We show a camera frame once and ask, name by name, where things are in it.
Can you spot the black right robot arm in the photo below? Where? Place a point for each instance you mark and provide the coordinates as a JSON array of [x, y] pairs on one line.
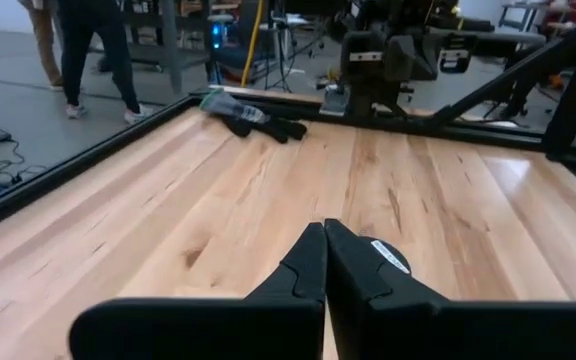
[[383, 15]]

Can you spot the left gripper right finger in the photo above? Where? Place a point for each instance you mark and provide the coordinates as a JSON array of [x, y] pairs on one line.
[[393, 325]]

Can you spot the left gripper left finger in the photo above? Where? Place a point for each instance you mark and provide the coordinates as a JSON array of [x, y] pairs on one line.
[[218, 325]]

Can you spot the silver mounting bracket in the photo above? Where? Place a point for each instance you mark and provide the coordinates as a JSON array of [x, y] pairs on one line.
[[335, 100]]

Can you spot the black work glove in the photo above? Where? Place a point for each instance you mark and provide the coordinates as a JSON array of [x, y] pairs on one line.
[[273, 129]]

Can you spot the person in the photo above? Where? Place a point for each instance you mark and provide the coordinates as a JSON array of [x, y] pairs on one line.
[[98, 50], [43, 40]]

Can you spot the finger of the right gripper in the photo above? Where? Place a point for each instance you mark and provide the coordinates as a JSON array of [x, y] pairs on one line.
[[400, 57], [427, 57]]

